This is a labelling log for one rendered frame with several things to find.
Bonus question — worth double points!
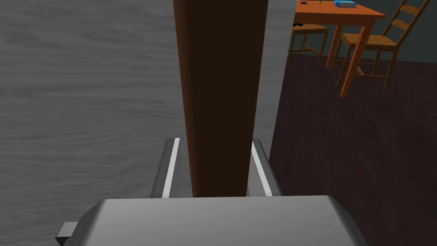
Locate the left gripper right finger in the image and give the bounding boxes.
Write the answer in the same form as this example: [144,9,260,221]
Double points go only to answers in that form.
[247,138,283,198]

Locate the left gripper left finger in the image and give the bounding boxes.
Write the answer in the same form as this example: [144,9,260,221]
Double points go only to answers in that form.
[150,138,181,199]

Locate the dark brown bar handle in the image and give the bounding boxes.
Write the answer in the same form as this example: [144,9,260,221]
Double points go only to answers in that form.
[172,0,269,199]

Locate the wooden ladder-back chair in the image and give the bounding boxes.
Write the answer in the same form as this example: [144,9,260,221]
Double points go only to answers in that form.
[286,22,330,69]
[329,0,432,94]

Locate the orange wooden table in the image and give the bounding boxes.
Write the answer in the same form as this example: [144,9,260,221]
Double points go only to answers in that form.
[293,0,387,99]

